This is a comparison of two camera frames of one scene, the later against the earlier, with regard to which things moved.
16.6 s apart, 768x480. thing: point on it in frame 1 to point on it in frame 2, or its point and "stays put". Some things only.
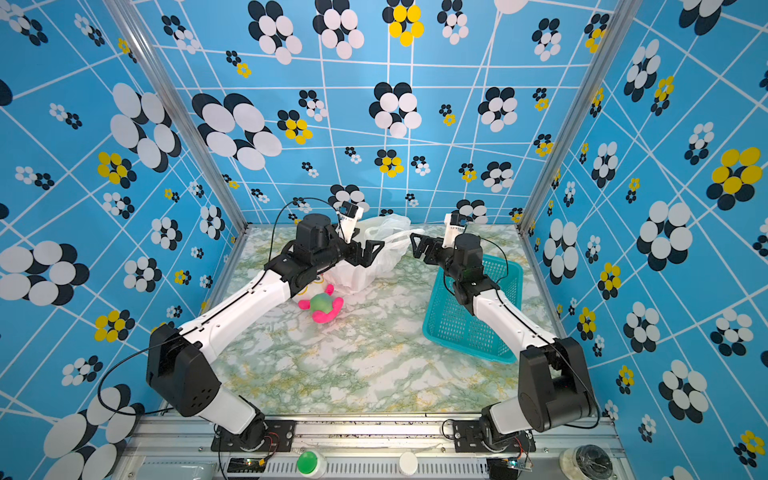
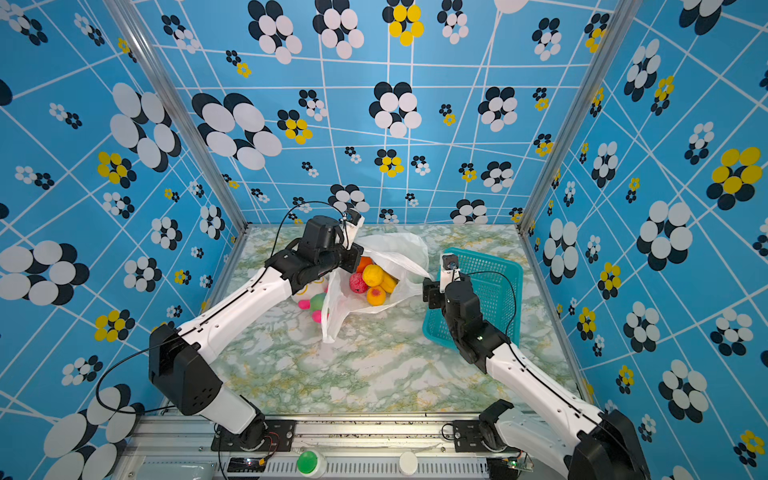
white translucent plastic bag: x=390 y=229 to x=404 y=256
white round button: x=408 y=463 stays put
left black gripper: x=368 y=255 stays put
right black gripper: x=435 y=244 to x=433 y=295
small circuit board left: x=246 y=465 stays put
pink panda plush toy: x=323 y=306 stays put
